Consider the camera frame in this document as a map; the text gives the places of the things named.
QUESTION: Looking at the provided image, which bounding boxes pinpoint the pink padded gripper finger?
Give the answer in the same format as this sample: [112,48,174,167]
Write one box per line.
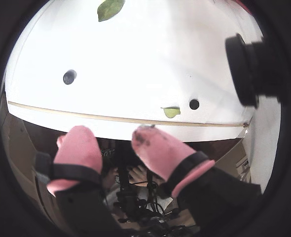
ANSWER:
[35,125,123,237]
[131,127,262,229]

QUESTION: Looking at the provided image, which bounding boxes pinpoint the dark blueberry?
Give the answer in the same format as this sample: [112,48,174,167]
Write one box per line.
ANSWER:
[63,69,77,86]
[188,98,200,111]

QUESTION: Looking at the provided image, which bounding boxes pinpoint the operator bare hand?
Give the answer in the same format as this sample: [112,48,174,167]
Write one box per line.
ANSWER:
[128,164,151,185]

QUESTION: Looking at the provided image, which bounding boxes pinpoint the black white patterned garment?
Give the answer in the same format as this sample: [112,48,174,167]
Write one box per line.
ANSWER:
[100,147,116,158]

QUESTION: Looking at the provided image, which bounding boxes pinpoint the thin light wooden strip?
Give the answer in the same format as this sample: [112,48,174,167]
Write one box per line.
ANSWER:
[7,100,250,128]

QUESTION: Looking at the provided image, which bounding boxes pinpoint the pale green leaf with stem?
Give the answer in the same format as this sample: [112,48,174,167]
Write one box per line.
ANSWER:
[160,106,182,119]

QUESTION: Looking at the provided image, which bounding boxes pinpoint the black vertical stand pole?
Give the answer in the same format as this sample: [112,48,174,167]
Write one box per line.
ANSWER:
[113,142,138,219]

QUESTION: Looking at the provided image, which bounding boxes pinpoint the dark green pointed leaf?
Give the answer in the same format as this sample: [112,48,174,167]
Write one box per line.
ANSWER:
[97,0,125,22]

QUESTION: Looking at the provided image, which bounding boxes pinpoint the black hanging cable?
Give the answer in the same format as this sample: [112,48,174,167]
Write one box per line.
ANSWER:
[135,170,168,223]

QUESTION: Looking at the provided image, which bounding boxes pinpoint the black wrist camera circuit board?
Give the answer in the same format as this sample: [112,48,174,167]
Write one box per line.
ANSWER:
[224,33,286,109]

